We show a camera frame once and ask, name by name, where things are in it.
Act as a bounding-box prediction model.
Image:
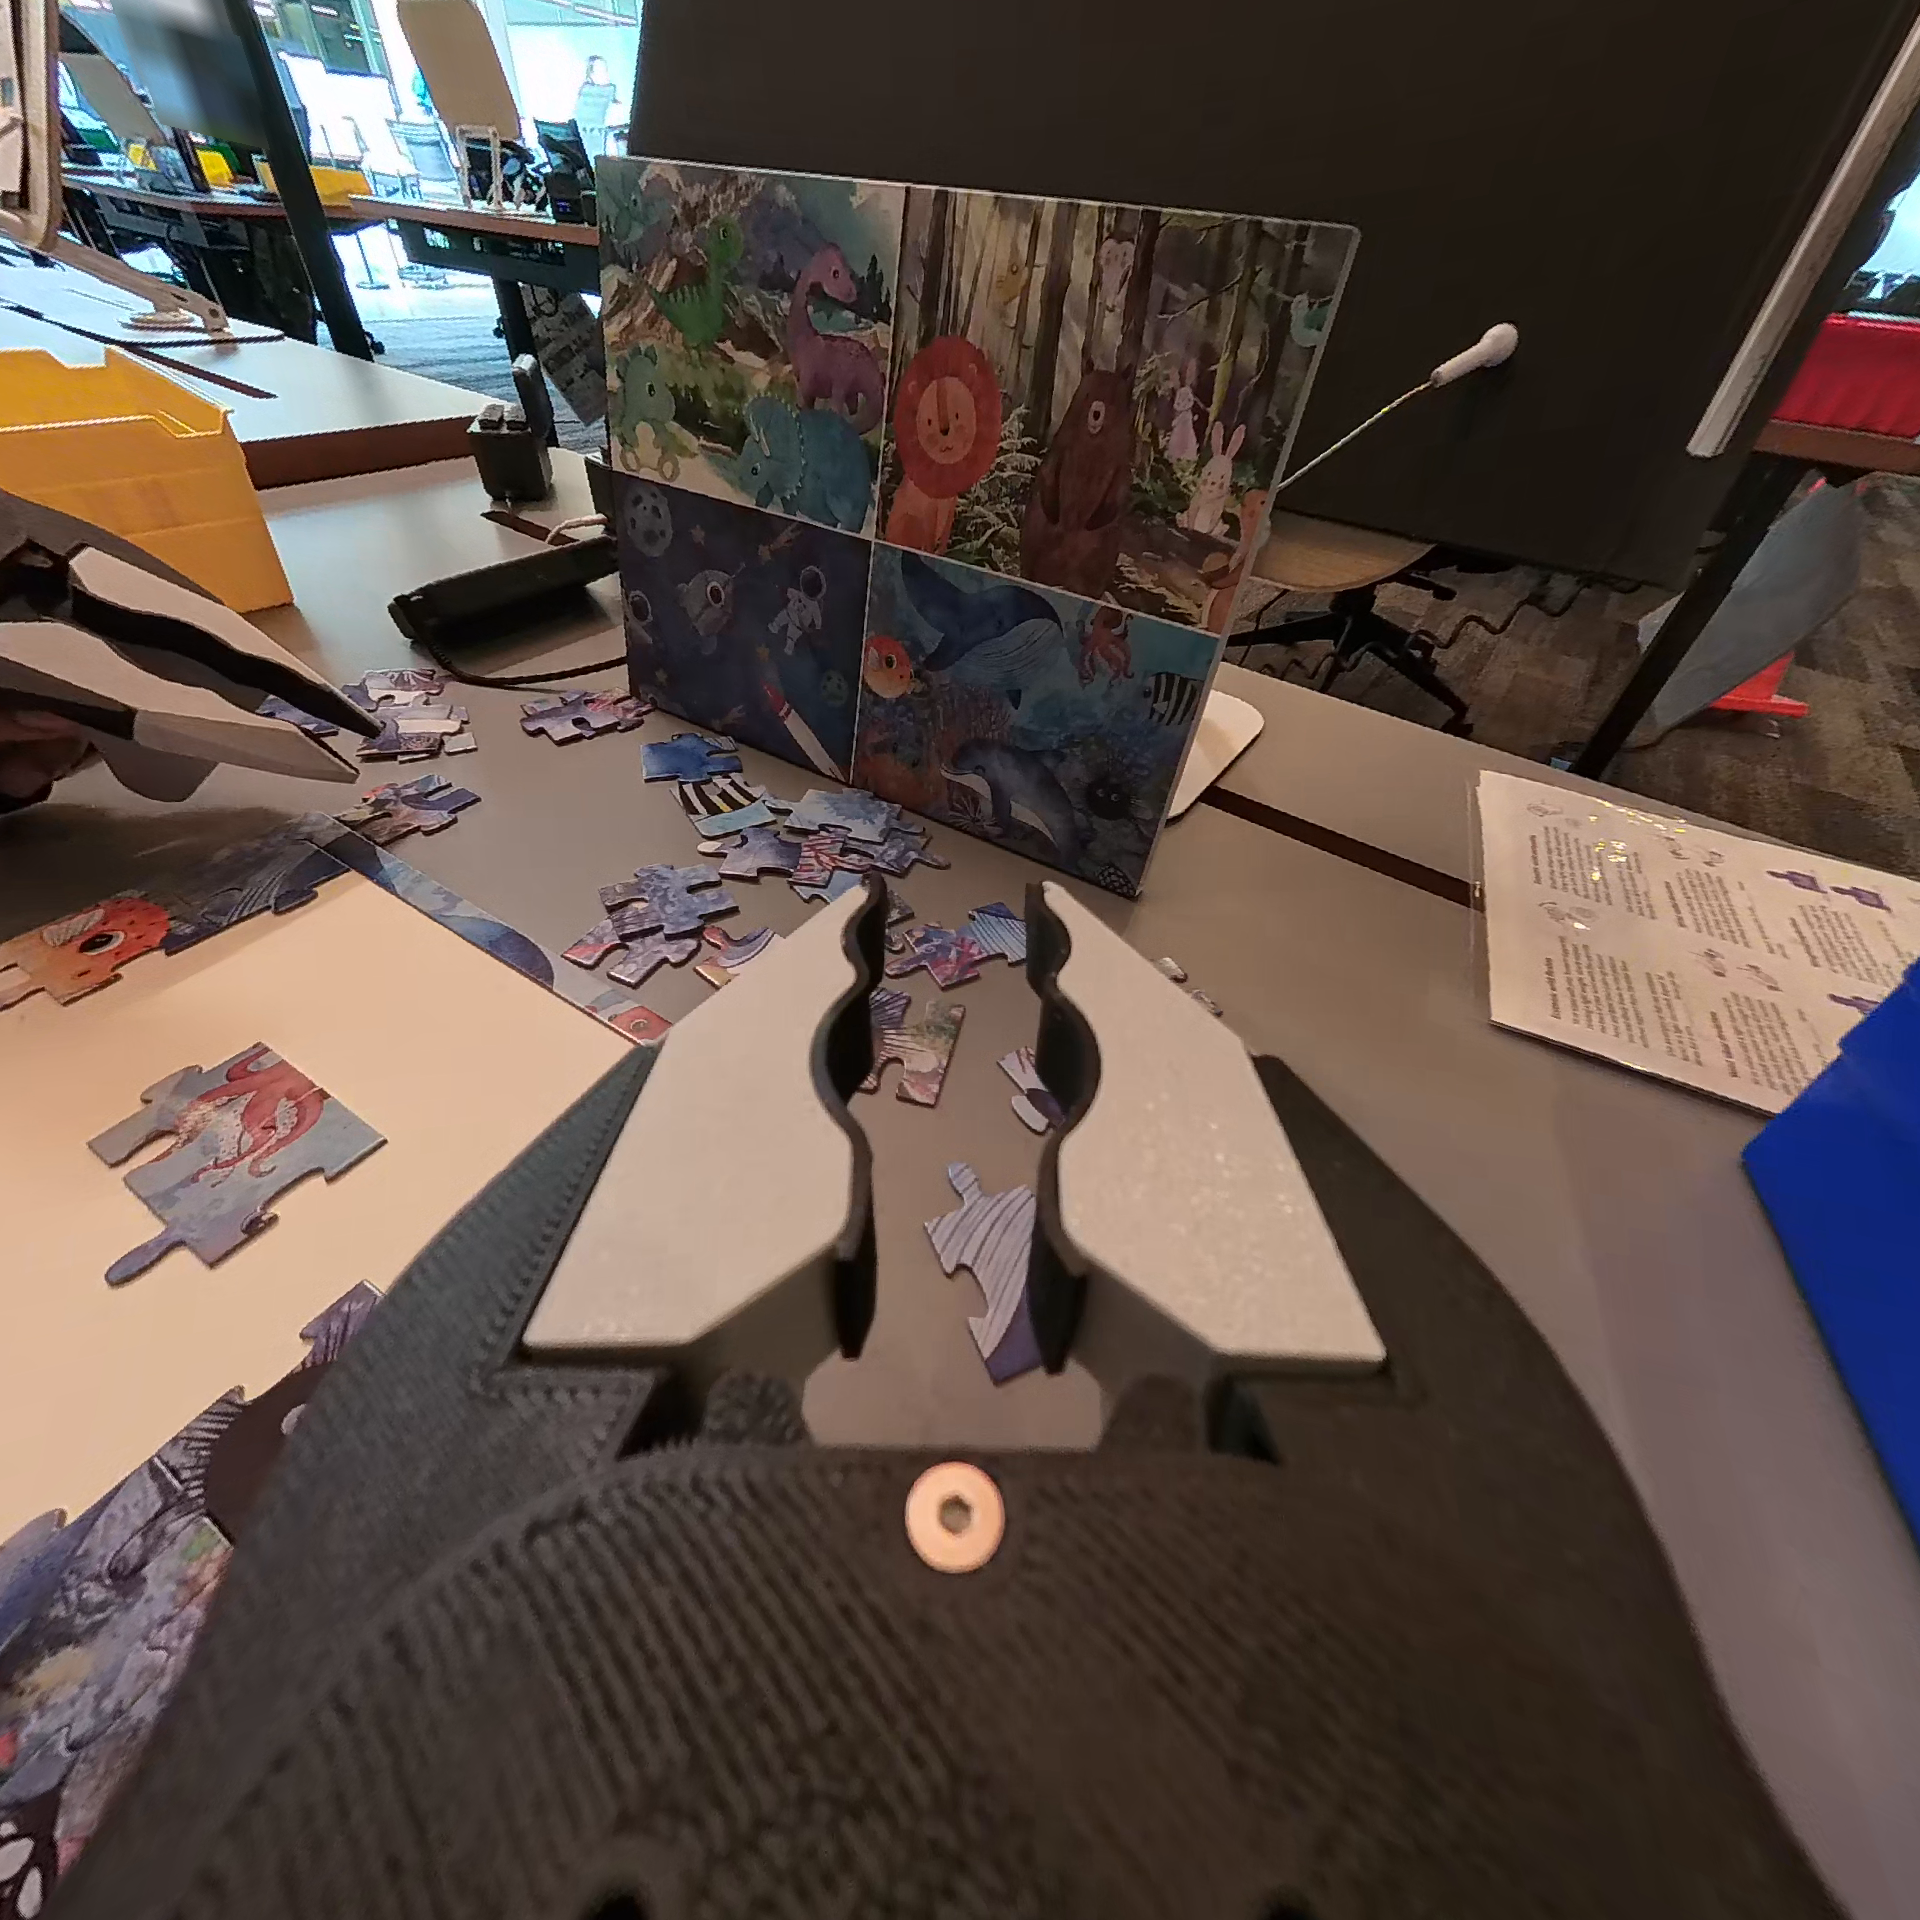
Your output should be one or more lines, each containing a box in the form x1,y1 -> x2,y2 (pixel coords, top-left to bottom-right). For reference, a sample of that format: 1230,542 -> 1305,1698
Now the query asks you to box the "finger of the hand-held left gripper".
0,488 -> 382,740
0,619 -> 366,808

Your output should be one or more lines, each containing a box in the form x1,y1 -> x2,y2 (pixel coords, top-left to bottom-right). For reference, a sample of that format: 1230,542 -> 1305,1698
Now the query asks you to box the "white tipped thin rod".
1273,323 -> 1522,493

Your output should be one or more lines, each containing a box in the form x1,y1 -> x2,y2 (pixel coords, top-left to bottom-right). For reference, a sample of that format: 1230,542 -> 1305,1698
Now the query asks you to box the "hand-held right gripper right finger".
1025,882 -> 1389,1446

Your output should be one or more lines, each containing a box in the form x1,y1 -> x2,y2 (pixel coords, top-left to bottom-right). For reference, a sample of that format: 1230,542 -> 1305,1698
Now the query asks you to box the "small black box device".
466,353 -> 560,507

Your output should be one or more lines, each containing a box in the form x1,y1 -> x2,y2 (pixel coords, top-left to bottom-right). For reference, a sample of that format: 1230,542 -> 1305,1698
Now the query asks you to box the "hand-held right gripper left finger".
523,875 -> 894,1446

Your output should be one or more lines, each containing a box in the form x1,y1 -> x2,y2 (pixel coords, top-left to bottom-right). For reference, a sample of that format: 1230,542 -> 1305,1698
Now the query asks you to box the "neighbouring grey desk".
0,255 -> 485,493

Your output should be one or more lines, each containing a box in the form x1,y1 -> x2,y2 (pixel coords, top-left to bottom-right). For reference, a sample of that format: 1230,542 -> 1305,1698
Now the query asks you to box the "orange fish puzzle piece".
0,896 -> 177,1012

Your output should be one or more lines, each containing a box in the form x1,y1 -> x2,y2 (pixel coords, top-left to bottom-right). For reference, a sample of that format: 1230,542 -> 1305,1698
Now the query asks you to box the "pale striped puzzle piece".
923,1162 -> 1056,1385

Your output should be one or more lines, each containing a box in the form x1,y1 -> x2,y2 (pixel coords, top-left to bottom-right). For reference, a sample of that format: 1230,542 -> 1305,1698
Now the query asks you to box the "scattered heap of loose jigsaw bits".
270,667 -> 1225,1143

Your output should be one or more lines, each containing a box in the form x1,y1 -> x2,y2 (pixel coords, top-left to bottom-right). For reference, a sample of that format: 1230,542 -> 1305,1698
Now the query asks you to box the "white flat stand base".
1162,687 -> 1270,824

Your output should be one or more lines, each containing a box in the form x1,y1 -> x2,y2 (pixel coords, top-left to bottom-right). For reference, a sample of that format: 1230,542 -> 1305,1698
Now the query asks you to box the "sleeved instruction sheet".
1471,769 -> 1920,1119

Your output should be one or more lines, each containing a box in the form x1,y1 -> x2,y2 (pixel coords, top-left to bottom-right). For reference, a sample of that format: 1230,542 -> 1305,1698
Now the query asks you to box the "sea print puzzle frame tray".
0,818 -> 681,1920

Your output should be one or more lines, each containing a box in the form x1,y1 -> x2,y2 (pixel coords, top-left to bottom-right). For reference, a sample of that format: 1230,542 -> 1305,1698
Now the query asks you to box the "yellow plastic bin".
0,345 -> 298,619

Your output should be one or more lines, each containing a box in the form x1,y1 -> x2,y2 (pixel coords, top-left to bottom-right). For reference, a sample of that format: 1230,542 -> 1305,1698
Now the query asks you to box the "black fish puzzle piece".
196,1283 -> 384,1534

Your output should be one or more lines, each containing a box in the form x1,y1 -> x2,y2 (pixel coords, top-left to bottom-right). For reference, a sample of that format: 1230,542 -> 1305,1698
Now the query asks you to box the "red octopus puzzle piece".
87,1043 -> 325,1187
106,1103 -> 388,1287

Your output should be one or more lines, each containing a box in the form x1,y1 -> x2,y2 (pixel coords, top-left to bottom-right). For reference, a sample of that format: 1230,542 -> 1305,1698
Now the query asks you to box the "blue plastic box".
1741,998 -> 1920,1547

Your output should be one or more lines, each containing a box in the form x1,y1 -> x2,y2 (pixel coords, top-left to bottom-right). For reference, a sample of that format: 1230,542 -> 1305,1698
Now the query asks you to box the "black flat device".
388,533 -> 620,650

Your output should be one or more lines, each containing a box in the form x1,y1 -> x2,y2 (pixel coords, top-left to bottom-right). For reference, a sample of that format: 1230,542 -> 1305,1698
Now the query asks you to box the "white board frame bar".
1684,28 -> 1920,462

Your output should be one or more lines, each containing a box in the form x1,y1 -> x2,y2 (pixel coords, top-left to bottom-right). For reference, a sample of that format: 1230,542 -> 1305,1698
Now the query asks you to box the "black partition panel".
628,0 -> 1920,591

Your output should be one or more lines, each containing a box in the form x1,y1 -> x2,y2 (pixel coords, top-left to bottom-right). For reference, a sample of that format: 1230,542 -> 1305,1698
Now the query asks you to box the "purple coral puzzle piece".
0,1463 -> 243,1803

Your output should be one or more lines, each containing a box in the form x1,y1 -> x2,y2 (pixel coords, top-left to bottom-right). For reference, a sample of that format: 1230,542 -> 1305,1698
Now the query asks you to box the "dark blue whale puzzle piece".
157,826 -> 396,963

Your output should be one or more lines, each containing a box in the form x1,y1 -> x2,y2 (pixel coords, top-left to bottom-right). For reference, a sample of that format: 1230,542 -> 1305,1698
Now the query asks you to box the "red plastic crate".
1770,308 -> 1920,441

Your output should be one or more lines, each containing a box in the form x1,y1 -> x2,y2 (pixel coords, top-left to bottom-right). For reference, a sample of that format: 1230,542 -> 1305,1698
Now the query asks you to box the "tan seat office chair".
1228,511 -> 1483,740

